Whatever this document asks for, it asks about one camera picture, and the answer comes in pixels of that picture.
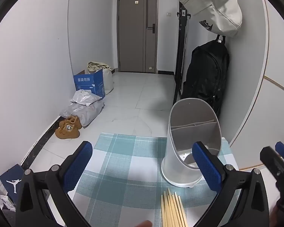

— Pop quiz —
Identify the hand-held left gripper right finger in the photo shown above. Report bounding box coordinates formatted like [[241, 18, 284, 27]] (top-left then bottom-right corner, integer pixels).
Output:
[[192, 141, 270, 227]]

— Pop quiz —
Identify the black backpack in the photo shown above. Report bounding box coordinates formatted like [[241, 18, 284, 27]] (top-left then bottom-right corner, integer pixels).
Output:
[[181, 40, 230, 119]]

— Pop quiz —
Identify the brown suede shoe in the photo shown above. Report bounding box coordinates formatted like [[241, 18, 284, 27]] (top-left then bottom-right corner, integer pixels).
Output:
[[55, 120, 80, 139], [59, 115, 83, 130]]

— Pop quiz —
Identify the bundle of wooden chopsticks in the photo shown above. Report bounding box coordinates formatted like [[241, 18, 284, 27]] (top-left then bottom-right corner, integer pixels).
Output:
[[161, 188, 188, 227]]

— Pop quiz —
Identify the white canvas bag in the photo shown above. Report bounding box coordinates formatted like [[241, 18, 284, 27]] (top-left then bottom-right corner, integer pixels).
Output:
[[179, 0, 243, 38]]

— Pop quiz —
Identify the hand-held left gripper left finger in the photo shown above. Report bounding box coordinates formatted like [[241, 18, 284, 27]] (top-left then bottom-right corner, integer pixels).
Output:
[[15, 141, 93, 227]]

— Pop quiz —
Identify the dark blue shoebox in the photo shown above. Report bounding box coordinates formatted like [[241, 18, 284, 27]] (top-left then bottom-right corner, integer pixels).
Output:
[[0, 164, 26, 202]]

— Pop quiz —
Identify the beige tote bag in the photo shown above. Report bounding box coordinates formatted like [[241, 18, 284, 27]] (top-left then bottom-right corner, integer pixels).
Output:
[[87, 61, 114, 95]]

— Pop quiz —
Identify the grey door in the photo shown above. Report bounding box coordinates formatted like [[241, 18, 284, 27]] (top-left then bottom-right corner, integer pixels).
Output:
[[117, 0, 158, 73]]

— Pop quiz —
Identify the grey metal utensil holder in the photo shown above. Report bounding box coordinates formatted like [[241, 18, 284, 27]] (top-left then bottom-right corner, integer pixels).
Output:
[[161, 97, 222, 188]]

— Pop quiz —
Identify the person's left hand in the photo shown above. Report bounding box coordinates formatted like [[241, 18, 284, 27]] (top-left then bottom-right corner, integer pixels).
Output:
[[132, 220, 153, 227]]

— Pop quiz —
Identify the grey plastic parcel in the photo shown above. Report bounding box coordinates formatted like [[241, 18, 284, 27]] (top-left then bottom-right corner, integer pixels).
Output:
[[70, 89, 105, 107], [60, 102, 105, 128]]

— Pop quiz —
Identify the white panel with gold trim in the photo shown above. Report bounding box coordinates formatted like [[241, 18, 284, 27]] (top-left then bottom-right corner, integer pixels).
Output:
[[227, 0, 284, 171]]

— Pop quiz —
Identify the white small box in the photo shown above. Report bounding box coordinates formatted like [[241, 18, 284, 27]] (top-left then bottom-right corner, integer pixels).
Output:
[[0, 194, 15, 210]]

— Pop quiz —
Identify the blue cardboard box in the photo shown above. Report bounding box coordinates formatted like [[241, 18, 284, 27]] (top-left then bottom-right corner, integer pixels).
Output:
[[73, 69, 106, 100]]

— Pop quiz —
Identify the black coat rack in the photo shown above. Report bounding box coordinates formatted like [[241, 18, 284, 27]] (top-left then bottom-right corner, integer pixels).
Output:
[[174, 0, 192, 104]]

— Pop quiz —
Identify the teal checked tablecloth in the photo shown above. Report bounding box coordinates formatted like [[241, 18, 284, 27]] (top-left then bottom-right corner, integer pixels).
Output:
[[69, 132, 239, 227]]

